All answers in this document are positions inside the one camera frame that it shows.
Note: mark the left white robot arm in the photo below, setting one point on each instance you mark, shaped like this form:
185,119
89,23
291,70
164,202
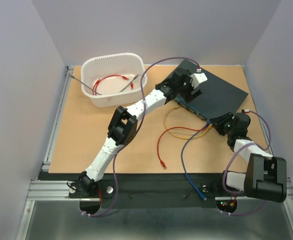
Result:
123,126

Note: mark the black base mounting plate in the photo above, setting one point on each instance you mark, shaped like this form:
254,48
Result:
143,191

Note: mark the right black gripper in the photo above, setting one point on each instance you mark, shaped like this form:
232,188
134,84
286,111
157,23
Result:
217,121

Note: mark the white plastic tub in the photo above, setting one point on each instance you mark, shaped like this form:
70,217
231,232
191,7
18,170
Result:
112,80

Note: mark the dark network switch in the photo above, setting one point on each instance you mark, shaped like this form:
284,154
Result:
217,98

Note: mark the aluminium frame rail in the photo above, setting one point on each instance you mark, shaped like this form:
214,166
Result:
45,190

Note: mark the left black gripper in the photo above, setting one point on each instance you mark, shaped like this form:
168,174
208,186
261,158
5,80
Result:
188,97

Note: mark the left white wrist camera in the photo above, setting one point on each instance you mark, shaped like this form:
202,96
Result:
197,79

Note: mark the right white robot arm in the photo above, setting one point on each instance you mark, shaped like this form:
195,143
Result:
266,175

